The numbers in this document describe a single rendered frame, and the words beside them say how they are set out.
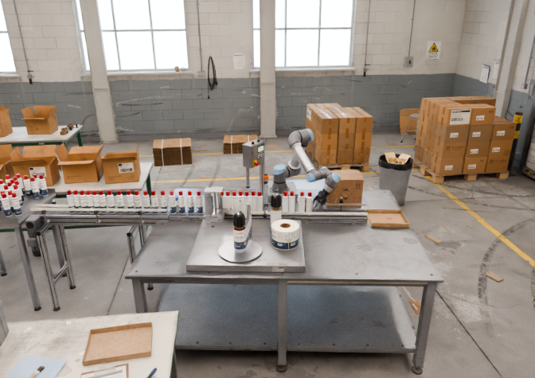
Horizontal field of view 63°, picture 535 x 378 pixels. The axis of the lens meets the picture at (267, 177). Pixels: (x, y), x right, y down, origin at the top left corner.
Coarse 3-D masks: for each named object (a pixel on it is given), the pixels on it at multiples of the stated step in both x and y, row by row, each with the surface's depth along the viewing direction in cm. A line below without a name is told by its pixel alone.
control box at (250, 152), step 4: (256, 140) 355; (244, 144) 345; (248, 144) 345; (256, 144) 345; (260, 144) 349; (244, 148) 345; (248, 148) 342; (252, 148) 341; (256, 148) 345; (244, 152) 346; (248, 152) 343; (252, 152) 342; (256, 152) 347; (260, 152) 351; (244, 156) 347; (248, 156) 345; (252, 156) 343; (256, 156) 348; (244, 160) 349; (248, 160) 346; (252, 160) 344; (256, 160) 349; (260, 160) 353; (244, 164) 350; (248, 164) 347; (252, 164) 346; (260, 164) 355
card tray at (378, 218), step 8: (368, 216) 366; (376, 216) 366; (384, 216) 366; (392, 216) 366; (400, 216) 366; (376, 224) 349; (384, 224) 348; (392, 224) 348; (400, 224) 348; (408, 224) 348
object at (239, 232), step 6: (234, 216) 295; (240, 216) 294; (234, 222) 296; (240, 222) 295; (234, 228) 302; (240, 228) 297; (234, 234) 299; (240, 234) 297; (234, 240) 301; (240, 240) 299; (234, 246) 303; (240, 246) 301; (240, 252) 302
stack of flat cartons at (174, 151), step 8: (160, 144) 742; (168, 144) 742; (176, 144) 741; (184, 144) 741; (160, 152) 723; (168, 152) 726; (176, 152) 729; (184, 152) 731; (160, 160) 728; (168, 160) 731; (176, 160) 733; (184, 160) 736; (192, 160) 748
